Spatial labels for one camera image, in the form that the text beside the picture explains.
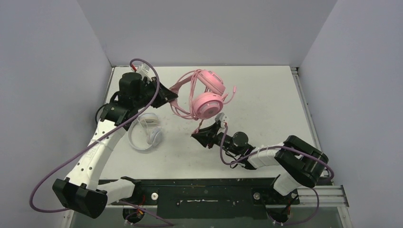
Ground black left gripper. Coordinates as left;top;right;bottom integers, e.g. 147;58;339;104
133;76;178;110

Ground pink headphones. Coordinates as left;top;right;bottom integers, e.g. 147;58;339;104
169;69;237;133

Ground black white headphones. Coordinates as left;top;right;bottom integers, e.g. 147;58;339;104
95;104;108;124

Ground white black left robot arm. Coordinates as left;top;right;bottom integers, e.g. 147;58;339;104
52;73;178;219

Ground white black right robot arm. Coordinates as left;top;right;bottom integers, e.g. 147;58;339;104
191;121;334;203

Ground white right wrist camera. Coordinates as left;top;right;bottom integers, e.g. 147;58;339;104
215;112;228;128

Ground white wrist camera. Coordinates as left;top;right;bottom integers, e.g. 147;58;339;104
215;112;228;128
131;63;152;81

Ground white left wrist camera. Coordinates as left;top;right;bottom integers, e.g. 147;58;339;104
131;63;152;81

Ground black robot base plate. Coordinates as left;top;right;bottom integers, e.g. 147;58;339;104
94;178;331;220

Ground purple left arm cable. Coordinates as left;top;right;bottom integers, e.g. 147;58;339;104
29;58;174;228

